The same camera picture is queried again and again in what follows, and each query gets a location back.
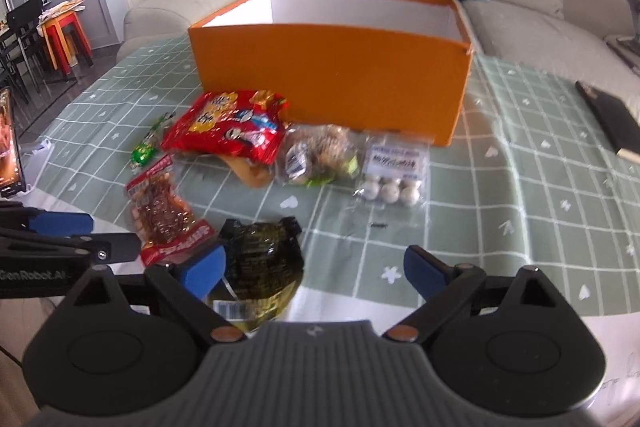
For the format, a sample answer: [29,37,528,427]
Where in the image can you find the phone with lit screen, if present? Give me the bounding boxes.
[0,88,28,200]

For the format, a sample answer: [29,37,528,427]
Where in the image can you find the green sausage packet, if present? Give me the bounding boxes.
[131,111,176,170]

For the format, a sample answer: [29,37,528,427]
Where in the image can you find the red spicy strips packet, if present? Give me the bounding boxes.
[124,154,217,269]

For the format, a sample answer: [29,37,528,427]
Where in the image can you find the black dining chairs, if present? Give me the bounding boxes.
[0,0,48,102]

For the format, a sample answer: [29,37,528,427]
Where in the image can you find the clear walnut packet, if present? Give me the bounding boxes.
[274,123,362,188]

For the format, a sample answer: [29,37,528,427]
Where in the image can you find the stack of red stools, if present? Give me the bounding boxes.
[40,9,96,75]

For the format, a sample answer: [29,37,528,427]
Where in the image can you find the black notebook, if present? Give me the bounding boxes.
[575,80,640,164]

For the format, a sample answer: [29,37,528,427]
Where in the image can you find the papers on stools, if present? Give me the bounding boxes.
[42,0,87,20]

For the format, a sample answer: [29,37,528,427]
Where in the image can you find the clear braised meat packet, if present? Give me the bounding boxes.
[220,154,276,188]

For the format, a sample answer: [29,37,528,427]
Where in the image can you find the green checked tablecloth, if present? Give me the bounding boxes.
[17,34,640,323]

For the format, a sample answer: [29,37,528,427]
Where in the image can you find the orange cardboard box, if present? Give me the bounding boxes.
[187,0,478,148]

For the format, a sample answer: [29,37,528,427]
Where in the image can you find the dark green pickle packet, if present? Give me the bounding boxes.
[212,217,306,323]

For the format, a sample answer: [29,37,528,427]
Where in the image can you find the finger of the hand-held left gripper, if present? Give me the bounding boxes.
[0,233,142,264]
[0,201,96,240]

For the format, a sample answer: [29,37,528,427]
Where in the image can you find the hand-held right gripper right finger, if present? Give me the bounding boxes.
[382,245,571,344]

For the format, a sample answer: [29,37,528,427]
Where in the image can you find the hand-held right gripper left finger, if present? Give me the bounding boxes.
[60,243,248,349]

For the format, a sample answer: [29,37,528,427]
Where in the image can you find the red snack bag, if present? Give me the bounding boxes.
[161,90,292,166]

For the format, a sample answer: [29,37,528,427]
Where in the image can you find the clear quail egg packet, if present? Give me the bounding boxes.
[350,134,432,210]

